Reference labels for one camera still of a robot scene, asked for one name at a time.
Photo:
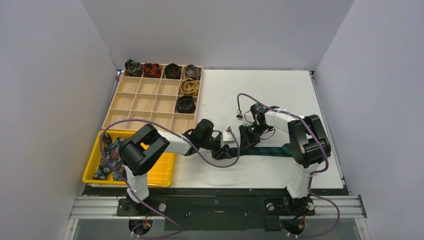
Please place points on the rolled yellow beetle tie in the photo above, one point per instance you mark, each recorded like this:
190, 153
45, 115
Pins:
189, 87

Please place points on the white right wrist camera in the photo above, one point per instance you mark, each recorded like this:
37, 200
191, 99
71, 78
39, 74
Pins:
248, 119

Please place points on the yellow plastic tray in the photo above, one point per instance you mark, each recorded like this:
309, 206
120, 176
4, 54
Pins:
160, 175

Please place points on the floral dark tie in tray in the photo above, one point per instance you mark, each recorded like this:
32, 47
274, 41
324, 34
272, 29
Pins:
113, 165

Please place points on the green navy striped tie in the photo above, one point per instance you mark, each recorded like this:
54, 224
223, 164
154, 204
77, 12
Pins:
283, 151

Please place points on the rolled red black tie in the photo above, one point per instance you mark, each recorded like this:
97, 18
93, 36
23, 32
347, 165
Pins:
152, 70

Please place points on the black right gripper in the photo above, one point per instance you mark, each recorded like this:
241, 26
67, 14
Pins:
248, 140

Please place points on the rolled black grey tie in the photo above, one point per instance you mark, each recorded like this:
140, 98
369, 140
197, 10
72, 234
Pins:
133, 68

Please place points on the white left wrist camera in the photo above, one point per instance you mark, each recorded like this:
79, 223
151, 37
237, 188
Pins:
227, 137

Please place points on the rolled grey patterned tie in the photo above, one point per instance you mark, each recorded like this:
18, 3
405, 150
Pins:
193, 72

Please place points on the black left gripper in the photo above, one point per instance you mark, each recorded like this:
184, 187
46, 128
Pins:
221, 152

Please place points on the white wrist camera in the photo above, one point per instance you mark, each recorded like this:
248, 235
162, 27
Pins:
227, 137
248, 119

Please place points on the wooden compartment organizer box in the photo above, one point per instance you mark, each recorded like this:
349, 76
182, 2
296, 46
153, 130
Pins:
140, 99

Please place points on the aluminium black mounting rail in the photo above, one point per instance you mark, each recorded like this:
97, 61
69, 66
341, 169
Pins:
213, 214

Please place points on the rolled navy floral tie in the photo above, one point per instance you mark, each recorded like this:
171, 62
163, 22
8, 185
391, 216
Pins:
185, 105

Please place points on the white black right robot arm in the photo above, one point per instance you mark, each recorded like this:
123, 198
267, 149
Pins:
309, 147

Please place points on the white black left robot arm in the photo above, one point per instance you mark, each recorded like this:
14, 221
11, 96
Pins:
141, 151

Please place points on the rolled black gold tie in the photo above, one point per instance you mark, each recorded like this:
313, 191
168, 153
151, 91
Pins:
173, 71

